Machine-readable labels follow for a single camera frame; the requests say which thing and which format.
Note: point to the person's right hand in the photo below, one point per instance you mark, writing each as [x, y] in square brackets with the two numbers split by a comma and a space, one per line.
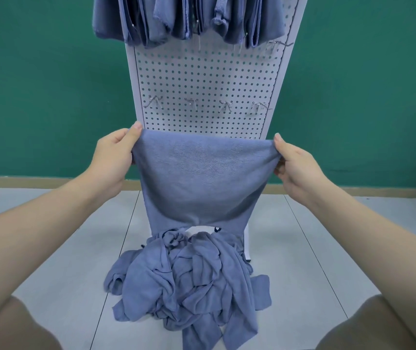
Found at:
[300, 174]

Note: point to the person's left hand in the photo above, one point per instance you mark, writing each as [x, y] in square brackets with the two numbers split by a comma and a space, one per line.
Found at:
[109, 163]

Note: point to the person's left thumb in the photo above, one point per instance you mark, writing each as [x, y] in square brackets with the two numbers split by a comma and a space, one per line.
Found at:
[136, 130]

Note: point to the person's right thumb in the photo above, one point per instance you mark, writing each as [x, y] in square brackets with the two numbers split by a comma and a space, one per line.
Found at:
[283, 143]

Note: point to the blue terry towel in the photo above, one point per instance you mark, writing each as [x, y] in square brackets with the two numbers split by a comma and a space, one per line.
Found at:
[200, 174]

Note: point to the person's left forearm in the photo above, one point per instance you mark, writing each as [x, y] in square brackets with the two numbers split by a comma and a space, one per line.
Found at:
[36, 233]

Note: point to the person's right forearm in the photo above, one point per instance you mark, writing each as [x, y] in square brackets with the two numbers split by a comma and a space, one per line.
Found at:
[379, 236]

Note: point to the metal pegboard hook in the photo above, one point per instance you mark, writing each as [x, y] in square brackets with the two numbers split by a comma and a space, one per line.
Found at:
[258, 106]
[280, 43]
[227, 104]
[194, 103]
[154, 102]

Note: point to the white pegboard display rack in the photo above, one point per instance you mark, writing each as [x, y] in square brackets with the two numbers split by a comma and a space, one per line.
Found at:
[208, 76]

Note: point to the row of hanging blue towels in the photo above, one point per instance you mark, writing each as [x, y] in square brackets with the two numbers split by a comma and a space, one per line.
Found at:
[189, 16]

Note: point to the pile of crumpled blue towels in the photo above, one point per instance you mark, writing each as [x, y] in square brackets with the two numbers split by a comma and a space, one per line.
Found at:
[193, 284]

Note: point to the person's right leg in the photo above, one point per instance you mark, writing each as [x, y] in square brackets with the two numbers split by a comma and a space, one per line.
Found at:
[382, 324]

